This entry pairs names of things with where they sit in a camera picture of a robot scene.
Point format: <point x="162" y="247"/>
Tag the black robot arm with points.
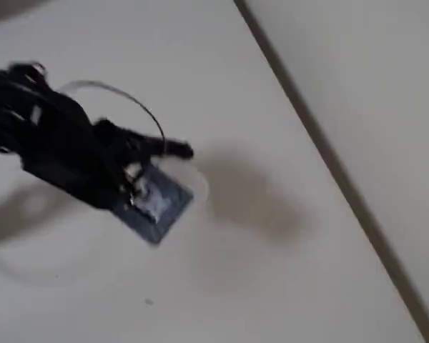
<point x="39" y="132"/>

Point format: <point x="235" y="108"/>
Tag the clear plastic square container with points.
<point x="202" y="187"/>

